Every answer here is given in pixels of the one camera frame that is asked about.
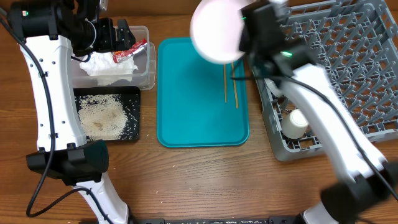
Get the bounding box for black plastic tray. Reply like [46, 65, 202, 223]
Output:
[73, 85, 142, 143]

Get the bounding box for clear plastic bin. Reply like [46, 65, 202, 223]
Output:
[70, 26, 156, 90]

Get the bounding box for grey dishwasher rack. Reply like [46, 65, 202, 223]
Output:
[248, 0, 398, 162]

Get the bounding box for white napkin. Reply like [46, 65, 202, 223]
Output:
[80, 52, 138, 76]

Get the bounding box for white cup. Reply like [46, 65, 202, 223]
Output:
[281, 109, 309, 139]

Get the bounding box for pink round plate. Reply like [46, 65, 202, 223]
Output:
[190, 0, 252, 64]

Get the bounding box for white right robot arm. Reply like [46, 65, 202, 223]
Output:
[239, 1, 397, 223]

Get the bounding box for red snack wrapper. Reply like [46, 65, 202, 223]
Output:
[113, 39, 147, 63]

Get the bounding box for pile of rice grains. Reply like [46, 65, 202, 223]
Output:
[74, 93, 141, 141]

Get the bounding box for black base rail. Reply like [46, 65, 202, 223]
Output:
[133, 215, 305, 224]

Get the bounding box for teal serving tray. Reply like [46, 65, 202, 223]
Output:
[157, 37, 250, 148]

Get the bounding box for grey small bowl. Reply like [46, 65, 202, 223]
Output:
[264, 78, 283, 98]

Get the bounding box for wooden chopstick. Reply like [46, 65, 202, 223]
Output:
[223, 64, 228, 103]
[231, 62, 239, 109]

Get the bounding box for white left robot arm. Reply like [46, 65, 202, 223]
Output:
[1, 0, 136, 223]

